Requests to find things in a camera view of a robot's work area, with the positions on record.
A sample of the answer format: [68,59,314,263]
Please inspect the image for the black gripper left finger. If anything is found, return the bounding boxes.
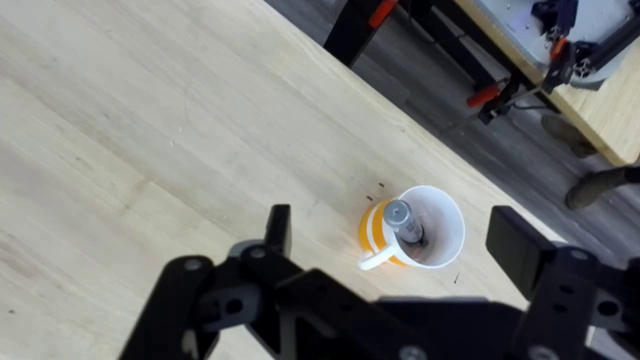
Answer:
[119,203,349,360]

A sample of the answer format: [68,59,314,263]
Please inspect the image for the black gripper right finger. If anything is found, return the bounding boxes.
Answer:
[487,203,640,360]

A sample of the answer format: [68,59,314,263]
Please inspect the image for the black marker silver cap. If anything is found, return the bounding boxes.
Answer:
[382,198,428,247]

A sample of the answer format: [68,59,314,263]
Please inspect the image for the white mug orange stripes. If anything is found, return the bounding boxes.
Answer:
[358,184,468,271]

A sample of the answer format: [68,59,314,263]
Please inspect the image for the wooden workbench with clamps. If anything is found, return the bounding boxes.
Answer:
[325,0,640,168]

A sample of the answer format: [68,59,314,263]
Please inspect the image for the black clamp orange pad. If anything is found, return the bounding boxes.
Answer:
[540,34,580,96]

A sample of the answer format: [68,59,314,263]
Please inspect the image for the grey metal breadboard plate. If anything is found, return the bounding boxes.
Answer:
[477,0,640,91]

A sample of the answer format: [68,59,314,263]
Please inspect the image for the black clamp orange handle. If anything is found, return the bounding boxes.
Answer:
[459,72,537,128]

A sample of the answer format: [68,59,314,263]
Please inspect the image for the orange handled clamp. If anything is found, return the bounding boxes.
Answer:
[366,0,402,30]

